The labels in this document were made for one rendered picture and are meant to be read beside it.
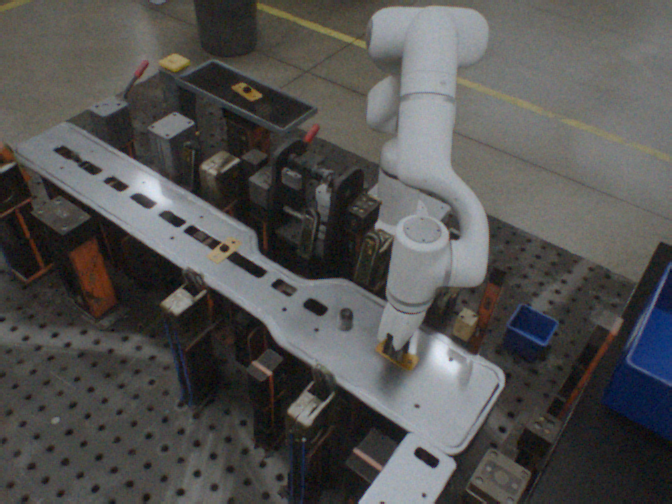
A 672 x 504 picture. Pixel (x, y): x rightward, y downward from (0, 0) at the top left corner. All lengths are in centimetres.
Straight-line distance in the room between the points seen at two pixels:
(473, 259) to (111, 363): 98
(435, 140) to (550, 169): 258
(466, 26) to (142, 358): 108
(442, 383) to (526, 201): 216
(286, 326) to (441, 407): 35
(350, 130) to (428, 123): 258
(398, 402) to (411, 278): 28
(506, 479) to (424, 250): 39
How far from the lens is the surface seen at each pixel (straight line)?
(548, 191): 337
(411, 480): 109
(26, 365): 168
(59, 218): 151
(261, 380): 118
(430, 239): 93
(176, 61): 177
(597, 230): 324
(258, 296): 129
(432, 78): 99
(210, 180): 150
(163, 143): 158
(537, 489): 110
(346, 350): 121
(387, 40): 117
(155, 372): 157
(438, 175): 97
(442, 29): 102
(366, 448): 113
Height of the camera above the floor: 199
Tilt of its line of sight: 46 degrees down
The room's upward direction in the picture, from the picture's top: 4 degrees clockwise
